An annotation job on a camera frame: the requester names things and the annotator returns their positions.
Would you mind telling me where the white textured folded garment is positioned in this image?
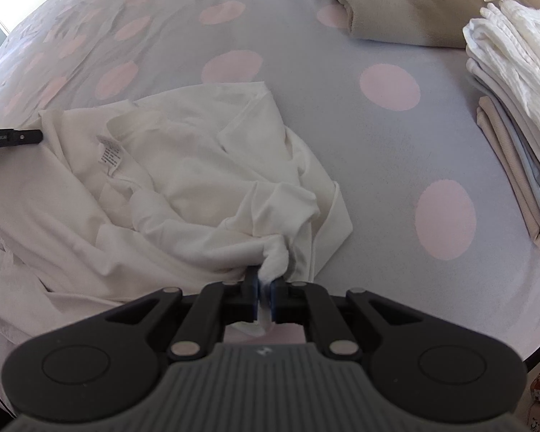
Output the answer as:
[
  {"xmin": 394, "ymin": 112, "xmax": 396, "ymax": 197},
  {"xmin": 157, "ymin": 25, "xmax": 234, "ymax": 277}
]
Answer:
[{"xmin": 463, "ymin": 0, "xmax": 540, "ymax": 172}]

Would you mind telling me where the light grey folded garment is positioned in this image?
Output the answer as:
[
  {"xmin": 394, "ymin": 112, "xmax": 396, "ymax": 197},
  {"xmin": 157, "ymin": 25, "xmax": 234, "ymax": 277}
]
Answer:
[{"xmin": 465, "ymin": 58, "xmax": 540, "ymax": 190}]

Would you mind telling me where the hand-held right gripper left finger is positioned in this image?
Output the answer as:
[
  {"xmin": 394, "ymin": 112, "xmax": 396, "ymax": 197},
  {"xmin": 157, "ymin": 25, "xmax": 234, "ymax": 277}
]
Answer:
[{"xmin": 103, "ymin": 267, "xmax": 258, "ymax": 361}]

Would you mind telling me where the white shirt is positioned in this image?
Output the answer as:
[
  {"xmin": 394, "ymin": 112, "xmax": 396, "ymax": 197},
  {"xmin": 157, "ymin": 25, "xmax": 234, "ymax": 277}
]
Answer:
[{"xmin": 0, "ymin": 80, "xmax": 354, "ymax": 338}]

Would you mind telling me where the beige fleece blanket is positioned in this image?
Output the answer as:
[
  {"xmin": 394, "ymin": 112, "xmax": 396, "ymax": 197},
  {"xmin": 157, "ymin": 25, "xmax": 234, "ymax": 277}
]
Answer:
[{"xmin": 294, "ymin": 0, "xmax": 534, "ymax": 50}]

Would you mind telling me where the light blue folded garment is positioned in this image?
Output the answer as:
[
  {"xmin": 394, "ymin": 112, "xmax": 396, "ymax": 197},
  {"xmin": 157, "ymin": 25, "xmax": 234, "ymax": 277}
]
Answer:
[{"xmin": 488, "ymin": 98, "xmax": 540, "ymax": 244}]

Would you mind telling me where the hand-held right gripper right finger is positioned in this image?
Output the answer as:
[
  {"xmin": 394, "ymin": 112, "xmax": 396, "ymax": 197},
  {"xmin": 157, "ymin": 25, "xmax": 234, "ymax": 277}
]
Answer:
[{"xmin": 271, "ymin": 278, "xmax": 427, "ymax": 361}]

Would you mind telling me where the grey pink-dotted bedsheet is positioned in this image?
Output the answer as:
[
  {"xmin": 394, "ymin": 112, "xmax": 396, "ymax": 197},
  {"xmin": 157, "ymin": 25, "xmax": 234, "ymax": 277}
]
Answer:
[{"xmin": 0, "ymin": 0, "xmax": 540, "ymax": 361}]

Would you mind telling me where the beige ribbed folded garment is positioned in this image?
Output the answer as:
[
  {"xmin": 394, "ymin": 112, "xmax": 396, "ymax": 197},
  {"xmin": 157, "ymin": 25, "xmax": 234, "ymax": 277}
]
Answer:
[{"xmin": 476, "ymin": 96, "xmax": 540, "ymax": 247}]

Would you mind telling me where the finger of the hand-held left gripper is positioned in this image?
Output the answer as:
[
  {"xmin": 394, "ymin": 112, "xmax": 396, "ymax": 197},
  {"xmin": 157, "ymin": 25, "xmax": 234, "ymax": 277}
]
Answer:
[{"xmin": 0, "ymin": 129, "xmax": 44, "ymax": 150}]

